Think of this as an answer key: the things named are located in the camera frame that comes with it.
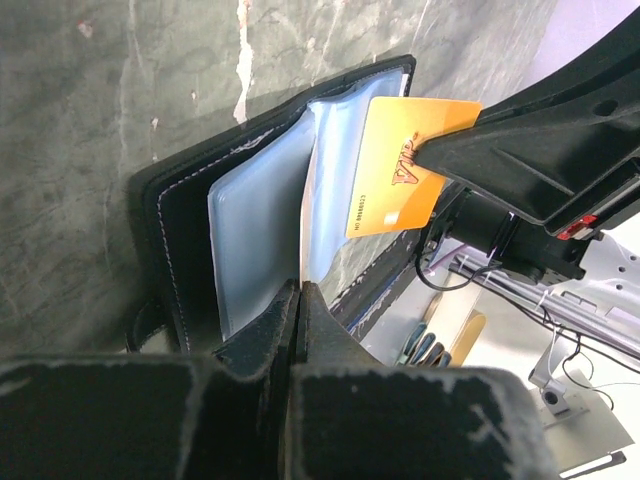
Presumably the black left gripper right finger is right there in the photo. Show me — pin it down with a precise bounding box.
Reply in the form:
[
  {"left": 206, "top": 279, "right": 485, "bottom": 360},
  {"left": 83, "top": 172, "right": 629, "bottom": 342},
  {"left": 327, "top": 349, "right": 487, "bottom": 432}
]
[{"left": 292, "top": 282, "right": 558, "bottom": 479}]

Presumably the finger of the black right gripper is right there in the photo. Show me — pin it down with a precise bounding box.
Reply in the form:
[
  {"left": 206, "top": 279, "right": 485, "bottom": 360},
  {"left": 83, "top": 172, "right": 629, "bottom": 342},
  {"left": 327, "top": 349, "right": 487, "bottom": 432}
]
[
  {"left": 416, "top": 119, "right": 639, "bottom": 225},
  {"left": 469, "top": 10, "right": 639, "bottom": 150}
]

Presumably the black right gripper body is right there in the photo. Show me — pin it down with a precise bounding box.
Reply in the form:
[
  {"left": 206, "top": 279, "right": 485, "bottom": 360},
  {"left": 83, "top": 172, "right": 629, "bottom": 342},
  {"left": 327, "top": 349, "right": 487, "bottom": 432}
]
[{"left": 424, "top": 164, "right": 639, "bottom": 286}]

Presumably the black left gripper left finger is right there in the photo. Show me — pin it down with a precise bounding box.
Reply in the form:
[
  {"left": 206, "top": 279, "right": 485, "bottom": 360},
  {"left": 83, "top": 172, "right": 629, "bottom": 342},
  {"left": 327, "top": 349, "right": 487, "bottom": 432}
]
[{"left": 1, "top": 280, "right": 300, "bottom": 479}]

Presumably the gold VIP card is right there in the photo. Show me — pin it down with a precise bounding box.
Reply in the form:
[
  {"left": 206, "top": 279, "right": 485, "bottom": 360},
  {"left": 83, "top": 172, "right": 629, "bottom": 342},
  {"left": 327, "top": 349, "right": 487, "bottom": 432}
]
[{"left": 346, "top": 97, "right": 482, "bottom": 238}]

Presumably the black leather card holder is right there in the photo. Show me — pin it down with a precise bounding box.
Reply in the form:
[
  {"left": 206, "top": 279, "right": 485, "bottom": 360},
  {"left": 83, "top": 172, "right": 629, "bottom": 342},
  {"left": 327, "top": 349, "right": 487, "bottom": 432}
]
[{"left": 126, "top": 54, "right": 416, "bottom": 354}]

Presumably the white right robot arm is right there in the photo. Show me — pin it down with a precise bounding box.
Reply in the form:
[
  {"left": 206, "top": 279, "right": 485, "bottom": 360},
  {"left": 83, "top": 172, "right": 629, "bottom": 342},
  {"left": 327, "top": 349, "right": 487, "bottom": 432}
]
[{"left": 417, "top": 1, "right": 639, "bottom": 364}]

